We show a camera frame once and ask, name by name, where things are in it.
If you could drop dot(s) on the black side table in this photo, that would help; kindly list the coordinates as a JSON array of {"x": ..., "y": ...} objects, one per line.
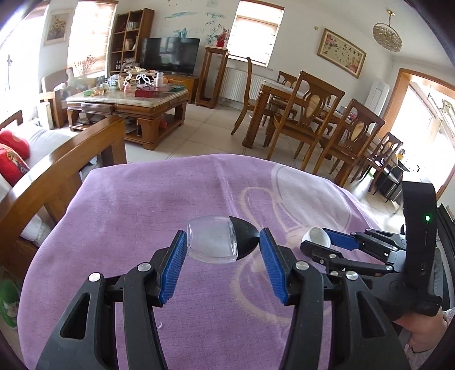
[{"x": 389, "y": 181}]

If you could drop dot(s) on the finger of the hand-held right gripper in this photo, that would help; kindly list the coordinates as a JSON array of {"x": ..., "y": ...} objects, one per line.
[
  {"x": 320, "y": 252},
  {"x": 341, "y": 238}
]

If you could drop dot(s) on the person's right hand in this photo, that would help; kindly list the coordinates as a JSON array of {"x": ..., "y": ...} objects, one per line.
[{"x": 423, "y": 329}]

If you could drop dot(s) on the purple blanket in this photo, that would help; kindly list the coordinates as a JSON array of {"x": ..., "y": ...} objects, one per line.
[{"x": 142, "y": 199}]

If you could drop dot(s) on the wooden sofa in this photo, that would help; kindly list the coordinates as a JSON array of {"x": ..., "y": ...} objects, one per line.
[{"x": 53, "y": 170}]

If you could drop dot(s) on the white standing air conditioner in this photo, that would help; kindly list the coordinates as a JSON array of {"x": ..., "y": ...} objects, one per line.
[{"x": 377, "y": 98}]

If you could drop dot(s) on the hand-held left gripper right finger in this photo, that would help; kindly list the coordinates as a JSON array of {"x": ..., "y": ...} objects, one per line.
[{"x": 272, "y": 266}]

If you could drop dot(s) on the wooden dining chair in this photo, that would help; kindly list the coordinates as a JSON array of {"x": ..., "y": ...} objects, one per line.
[
  {"x": 320, "y": 83},
  {"x": 366, "y": 114},
  {"x": 249, "y": 74},
  {"x": 287, "y": 77},
  {"x": 391, "y": 140}
]

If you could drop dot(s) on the wooden plant stand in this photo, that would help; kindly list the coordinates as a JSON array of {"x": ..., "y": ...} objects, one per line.
[{"x": 217, "y": 51}]

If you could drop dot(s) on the wooden armchair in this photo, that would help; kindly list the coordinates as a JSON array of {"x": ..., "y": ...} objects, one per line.
[{"x": 57, "y": 76}]

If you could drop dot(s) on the red cushion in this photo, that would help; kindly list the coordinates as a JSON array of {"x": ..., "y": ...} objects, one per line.
[
  {"x": 14, "y": 142},
  {"x": 12, "y": 165}
]

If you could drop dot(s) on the white radiator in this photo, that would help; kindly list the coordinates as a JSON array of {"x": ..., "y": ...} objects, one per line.
[{"x": 231, "y": 83}]

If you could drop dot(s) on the wooden television cabinet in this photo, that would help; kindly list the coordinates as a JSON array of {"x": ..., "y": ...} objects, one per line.
[{"x": 190, "y": 87}]

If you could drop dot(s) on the crystal chandelier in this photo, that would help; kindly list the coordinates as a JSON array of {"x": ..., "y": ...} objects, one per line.
[{"x": 387, "y": 37}]

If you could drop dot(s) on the small window blind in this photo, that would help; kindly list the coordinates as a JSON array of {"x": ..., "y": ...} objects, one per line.
[{"x": 257, "y": 33}]

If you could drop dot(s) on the wooden bookshelf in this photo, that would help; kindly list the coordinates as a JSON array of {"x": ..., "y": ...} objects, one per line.
[{"x": 149, "y": 25}]

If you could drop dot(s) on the framed sunflower painting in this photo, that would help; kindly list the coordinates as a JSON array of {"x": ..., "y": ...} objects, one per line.
[{"x": 57, "y": 27}]

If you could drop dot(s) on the red potted plant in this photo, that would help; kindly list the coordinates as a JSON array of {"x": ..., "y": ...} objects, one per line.
[{"x": 220, "y": 42}]

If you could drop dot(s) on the small white cup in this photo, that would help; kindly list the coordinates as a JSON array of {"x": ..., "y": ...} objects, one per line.
[{"x": 314, "y": 234}]

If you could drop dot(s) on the green bag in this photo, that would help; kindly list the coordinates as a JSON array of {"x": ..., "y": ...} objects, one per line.
[{"x": 9, "y": 302}]

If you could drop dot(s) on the red box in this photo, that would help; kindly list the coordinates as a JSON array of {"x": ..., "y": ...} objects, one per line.
[{"x": 145, "y": 93}]

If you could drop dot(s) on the white bottle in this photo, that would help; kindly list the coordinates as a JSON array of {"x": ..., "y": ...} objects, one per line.
[{"x": 159, "y": 79}]

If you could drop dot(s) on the wooden door frame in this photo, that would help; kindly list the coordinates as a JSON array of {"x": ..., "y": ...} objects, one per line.
[{"x": 396, "y": 85}]

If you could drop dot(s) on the clear cup with black lid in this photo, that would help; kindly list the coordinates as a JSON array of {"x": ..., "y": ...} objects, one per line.
[{"x": 213, "y": 238}]

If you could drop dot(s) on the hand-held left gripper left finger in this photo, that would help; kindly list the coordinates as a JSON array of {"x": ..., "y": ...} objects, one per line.
[{"x": 174, "y": 266}]

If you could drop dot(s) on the framed wall clock picture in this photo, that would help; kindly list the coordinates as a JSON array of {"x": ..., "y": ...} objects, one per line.
[{"x": 341, "y": 53}]

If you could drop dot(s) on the wooden coffee table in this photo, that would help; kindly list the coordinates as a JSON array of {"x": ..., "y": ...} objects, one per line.
[{"x": 142, "y": 106}]

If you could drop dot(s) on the wooden dining table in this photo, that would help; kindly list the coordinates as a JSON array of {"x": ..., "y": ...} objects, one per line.
[{"x": 254, "y": 117}]

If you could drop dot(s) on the person's right forearm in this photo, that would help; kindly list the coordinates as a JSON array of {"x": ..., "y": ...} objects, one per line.
[{"x": 426, "y": 355}]

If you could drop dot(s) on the tall window blind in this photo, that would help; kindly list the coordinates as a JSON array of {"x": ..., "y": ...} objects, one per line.
[{"x": 92, "y": 35}]

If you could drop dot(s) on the black television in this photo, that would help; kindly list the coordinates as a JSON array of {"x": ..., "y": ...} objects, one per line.
[{"x": 170, "y": 55}]

